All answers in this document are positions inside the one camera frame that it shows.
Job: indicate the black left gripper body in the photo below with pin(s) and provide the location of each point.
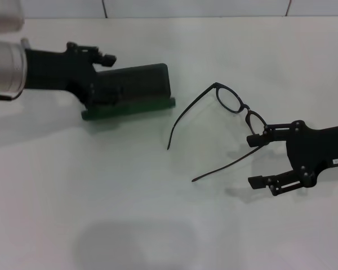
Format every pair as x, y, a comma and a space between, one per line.
59, 70

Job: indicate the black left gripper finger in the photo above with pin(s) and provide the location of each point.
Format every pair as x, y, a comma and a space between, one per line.
107, 95
107, 59

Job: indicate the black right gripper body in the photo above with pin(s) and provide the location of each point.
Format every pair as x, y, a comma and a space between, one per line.
324, 146

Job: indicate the green glasses case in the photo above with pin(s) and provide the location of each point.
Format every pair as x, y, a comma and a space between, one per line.
146, 81

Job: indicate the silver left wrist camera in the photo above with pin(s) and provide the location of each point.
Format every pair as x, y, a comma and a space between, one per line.
5, 17

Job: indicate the black glasses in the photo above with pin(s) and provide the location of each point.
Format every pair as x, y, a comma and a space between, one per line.
246, 108

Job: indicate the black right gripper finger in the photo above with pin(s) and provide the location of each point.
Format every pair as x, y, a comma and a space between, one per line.
276, 132
287, 180

